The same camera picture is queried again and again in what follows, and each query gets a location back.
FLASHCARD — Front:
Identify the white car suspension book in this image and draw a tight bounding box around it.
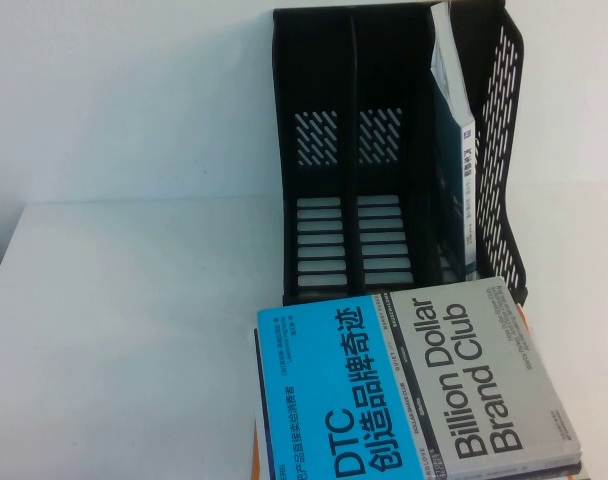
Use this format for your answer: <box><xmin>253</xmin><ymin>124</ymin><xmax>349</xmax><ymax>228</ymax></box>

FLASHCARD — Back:
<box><xmin>428</xmin><ymin>3</ymin><xmax>480</xmax><ymax>284</ymax></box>

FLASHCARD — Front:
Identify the blue and grey book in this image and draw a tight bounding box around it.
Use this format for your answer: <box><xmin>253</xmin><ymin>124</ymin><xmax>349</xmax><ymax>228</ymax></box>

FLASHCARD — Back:
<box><xmin>256</xmin><ymin>276</ymin><xmax>584</xmax><ymax>480</ymax></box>

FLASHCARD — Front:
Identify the black plastic book stand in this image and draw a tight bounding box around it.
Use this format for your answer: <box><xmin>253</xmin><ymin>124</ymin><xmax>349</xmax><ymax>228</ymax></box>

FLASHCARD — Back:
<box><xmin>272</xmin><ymin>0</ymin><xmax>528</xmax><ymax>307</ymax></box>

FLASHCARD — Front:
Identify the orange cover book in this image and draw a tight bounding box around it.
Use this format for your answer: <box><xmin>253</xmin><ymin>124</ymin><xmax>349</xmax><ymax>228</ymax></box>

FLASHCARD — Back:
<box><xmin>250</xmin><ymin>299</ymin><xmax>533</xmax><ymax>480</ymax></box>

